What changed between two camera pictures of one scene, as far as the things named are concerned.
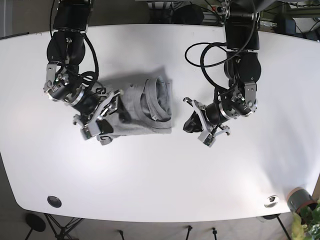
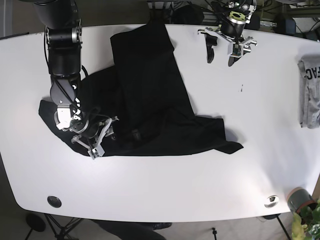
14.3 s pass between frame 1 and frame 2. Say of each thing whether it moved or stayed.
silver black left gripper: moved
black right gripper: moved
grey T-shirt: moved
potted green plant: stayed
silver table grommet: stayed
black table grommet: stayed
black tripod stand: stayed
